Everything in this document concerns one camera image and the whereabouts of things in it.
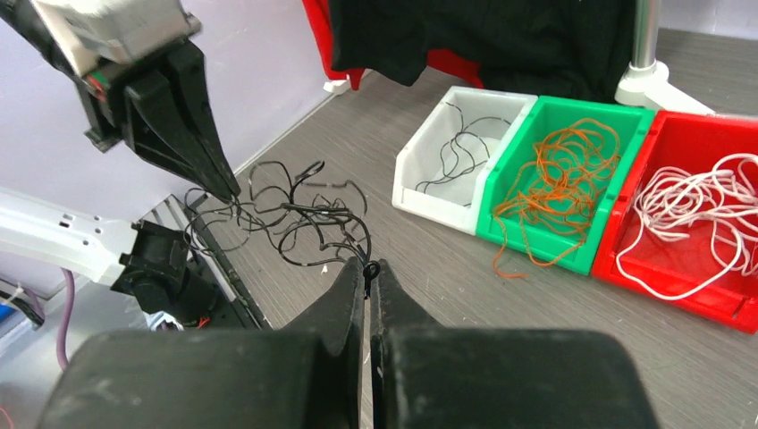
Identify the red t-shirt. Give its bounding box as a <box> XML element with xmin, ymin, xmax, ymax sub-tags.
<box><xmin>300</xmin><ymin>0</ymin><xmax>485</xmax><ymax>91</ymax></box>

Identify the black t-shirt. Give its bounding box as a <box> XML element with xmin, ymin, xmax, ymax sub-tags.
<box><xmin>328</xmin><ymin>0</ymin><xmax>637</xmax><ymax>103</ymax></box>

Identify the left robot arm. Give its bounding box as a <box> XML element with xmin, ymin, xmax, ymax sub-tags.
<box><xmin>1</xmin><ymin>1</ymin><xmax>240</xmax><ymax>327</ymax></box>

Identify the orange cable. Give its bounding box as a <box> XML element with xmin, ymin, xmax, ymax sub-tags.
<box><xmin>491</xmin><ymin>117</ymin><xmax>623</xmax><ymax>280</ymax></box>

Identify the black thin cable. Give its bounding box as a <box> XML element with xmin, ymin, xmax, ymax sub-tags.
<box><xmin>414</xmin><ymin>101</ymin><xmax>513</xmax><ymax>208</ymax></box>
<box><xmin>181</xmin><ymin>159</ymin><xmax>382</xmax><ymax>300</ymax></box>

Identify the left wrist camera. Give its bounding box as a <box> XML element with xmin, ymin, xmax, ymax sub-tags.
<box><xmin>31</xmin><ymin>0</ymin><xmax>202</xmax><ymax>77</ymax></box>

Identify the green plastic bin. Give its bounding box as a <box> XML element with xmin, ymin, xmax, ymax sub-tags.
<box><xmin>476</xmin><ymin>96</ymin><xmax>655</xmax><ymax>278</ymax></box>

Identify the white clothes rack stand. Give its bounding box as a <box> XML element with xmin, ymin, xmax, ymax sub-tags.
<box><xmin>322</xmin><ymin>0</ymin><xmax>718</xmax><ymax>116</ymax></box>

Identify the grey plastic bin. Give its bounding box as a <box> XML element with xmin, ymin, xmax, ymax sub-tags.
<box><xmin>392</xmin><ymin>86</ymin><xmax>537</xmax><ymax>235</ymax></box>

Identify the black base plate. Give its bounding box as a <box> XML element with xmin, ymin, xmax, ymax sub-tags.
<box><xmin>166</xmin><ymin>195</ymin><xmax>272</xmax><ymax>331</ymax></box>

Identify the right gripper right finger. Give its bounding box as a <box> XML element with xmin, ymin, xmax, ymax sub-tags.
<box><xmin>370</xmin><ymin>260</ymin><xmax>660</xmax><ymax>428</ymax></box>

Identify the red plastic bin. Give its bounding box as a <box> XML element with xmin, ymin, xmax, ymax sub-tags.
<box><xmin>592</xmin><ymin>111</ymin><xmax>757</xmax><ymax>334</ymax></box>

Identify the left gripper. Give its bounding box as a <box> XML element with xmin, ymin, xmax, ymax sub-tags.
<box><xmin>1</xmin><ymin>1</ymin><xmax>240</xmax><ymax>202</ymax></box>

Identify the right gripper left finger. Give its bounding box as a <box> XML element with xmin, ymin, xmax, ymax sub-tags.
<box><xmin>38</xmin><ymin>257</ymin><xmax>364</xmax><ymax>428</ymax></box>

